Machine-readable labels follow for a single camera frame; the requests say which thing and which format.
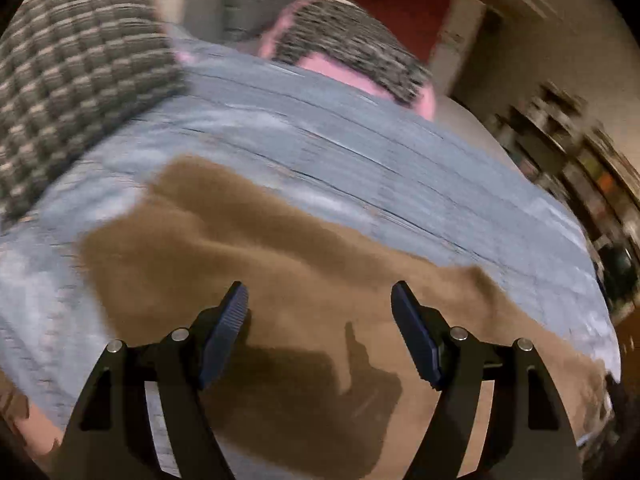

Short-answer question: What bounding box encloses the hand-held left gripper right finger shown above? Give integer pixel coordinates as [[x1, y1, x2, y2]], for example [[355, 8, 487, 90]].
[[391, 281, 586, 480]]

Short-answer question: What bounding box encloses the grey checkered cushion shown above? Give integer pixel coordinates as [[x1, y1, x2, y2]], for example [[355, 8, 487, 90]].
[[0, 0, 188, 231]]

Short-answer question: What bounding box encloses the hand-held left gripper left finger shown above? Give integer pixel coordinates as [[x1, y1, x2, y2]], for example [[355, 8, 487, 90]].
[[50, 281, 251, 480]]

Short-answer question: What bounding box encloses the blue checked blanket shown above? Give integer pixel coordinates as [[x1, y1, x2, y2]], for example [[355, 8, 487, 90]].
[[0, 25, 623, 476]]

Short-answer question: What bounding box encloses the shelf with bottles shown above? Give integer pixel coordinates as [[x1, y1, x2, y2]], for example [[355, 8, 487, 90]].
[[492, 80, 588, 166]]

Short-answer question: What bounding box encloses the brown fluffy towel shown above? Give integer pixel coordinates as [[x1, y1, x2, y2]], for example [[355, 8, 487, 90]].
[[80, 155, 613, 480]]

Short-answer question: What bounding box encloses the wooden bookshelf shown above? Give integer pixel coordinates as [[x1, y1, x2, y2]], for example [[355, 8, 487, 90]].
[[550, 125, 640, 321]]

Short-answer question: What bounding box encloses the leopard print pink pillow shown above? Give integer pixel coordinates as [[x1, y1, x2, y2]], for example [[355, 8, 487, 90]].
[[257, 0, 438, 121]]

